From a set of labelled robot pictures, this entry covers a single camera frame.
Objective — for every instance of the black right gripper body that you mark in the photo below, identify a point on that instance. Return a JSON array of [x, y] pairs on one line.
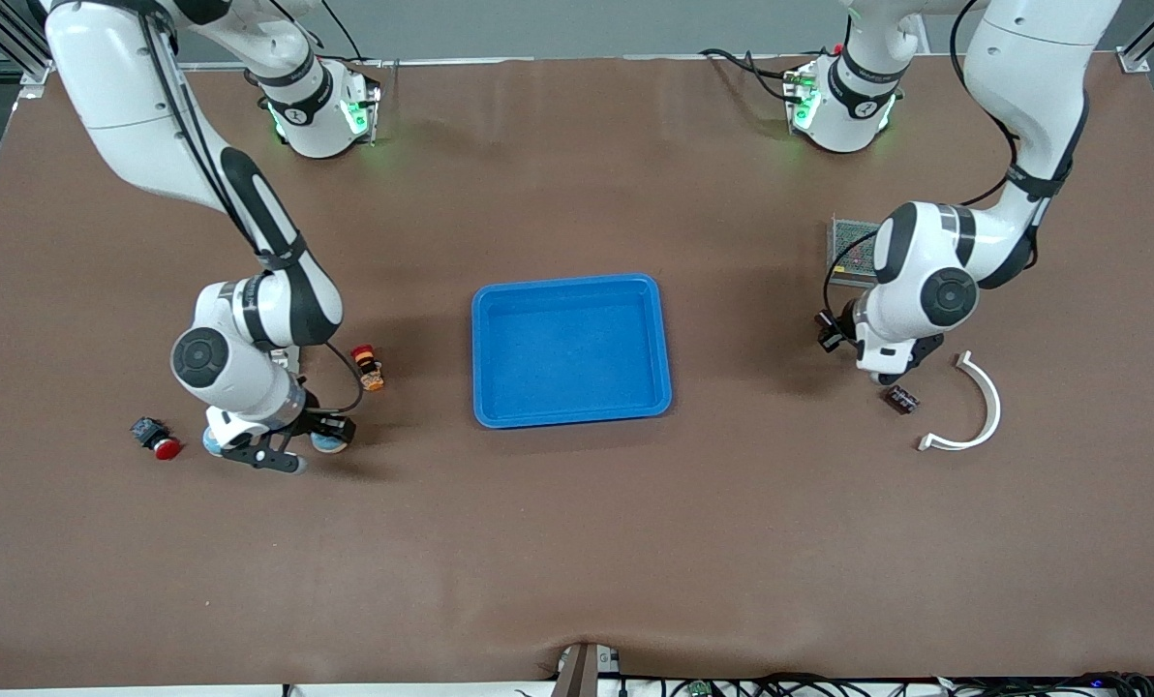
[[330, 425]]

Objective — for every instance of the blue bell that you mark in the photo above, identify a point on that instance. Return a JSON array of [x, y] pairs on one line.
[[211, 442], [330, 442]]

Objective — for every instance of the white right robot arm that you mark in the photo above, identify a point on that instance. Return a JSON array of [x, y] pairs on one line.
[[112, 77]]

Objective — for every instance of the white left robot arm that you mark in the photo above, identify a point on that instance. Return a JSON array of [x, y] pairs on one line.
[[1022, 58]]

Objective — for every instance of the blue plastic tray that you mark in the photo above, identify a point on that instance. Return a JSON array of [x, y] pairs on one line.
[[571, 350]]

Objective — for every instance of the white circuit breaker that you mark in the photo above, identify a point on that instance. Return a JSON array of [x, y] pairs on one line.
[[289, 360]]

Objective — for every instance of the metal mesh power supply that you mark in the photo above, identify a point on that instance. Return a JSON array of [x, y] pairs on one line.
[[853, 250]]

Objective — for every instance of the red push button black base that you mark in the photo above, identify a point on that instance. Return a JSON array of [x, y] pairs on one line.
[[156, 439]]

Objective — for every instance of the white curved plastic piece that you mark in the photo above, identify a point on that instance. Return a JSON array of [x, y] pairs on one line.
[[991, 397]]

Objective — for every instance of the red orange emergency stop switch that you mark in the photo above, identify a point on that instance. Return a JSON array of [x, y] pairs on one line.
[[368, 368]]

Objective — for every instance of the metal table clamp bracket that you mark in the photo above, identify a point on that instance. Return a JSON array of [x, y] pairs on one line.
[[587, 670]]

